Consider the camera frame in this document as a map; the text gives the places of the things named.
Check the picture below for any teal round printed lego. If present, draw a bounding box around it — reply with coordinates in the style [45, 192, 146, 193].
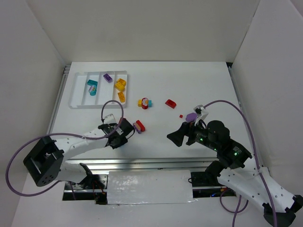
[89, 85, 97, 96]

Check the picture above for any yellow lego brick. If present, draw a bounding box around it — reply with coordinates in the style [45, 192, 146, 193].
[117, 92, 126, 103]
[117, 78, 126, 87]

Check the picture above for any yellow red blue lego cluster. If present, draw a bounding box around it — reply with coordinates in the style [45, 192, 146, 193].
[137, 98, 152, 109]

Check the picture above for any yellow lego brick in tray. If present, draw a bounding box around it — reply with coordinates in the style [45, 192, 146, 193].
[117, 92, 126, 103]

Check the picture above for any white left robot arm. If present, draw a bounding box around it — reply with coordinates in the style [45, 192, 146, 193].
[23, 114, 135, 188]

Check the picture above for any purple rounded lego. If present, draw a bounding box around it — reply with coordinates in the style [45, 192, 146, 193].
[186, 113, 197, 122]

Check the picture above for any yellow round printed lego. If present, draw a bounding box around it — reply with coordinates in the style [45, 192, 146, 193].
[115, 82, 125, 92]

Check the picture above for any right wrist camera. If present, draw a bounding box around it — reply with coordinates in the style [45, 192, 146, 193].
[194, 105, 209, 125]

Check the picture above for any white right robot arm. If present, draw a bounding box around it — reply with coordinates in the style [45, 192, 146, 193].
[167, 120, 303, 227]

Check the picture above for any white divided sorting tray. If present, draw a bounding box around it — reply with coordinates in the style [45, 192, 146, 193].
[68, 71, 128, 109]

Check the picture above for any red and purple lego stack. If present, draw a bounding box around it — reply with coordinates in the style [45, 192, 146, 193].
[133, 120, 146, 134]

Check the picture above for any red sloped lego brick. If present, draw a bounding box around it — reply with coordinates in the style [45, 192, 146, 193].
[165, 99, 177, 109]

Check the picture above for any teal lego brick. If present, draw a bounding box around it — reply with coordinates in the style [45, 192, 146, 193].
[87, 79, 98, 87]

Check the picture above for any aluminium front rail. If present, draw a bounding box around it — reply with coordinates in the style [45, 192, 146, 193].
[67, 157, 216, 174]

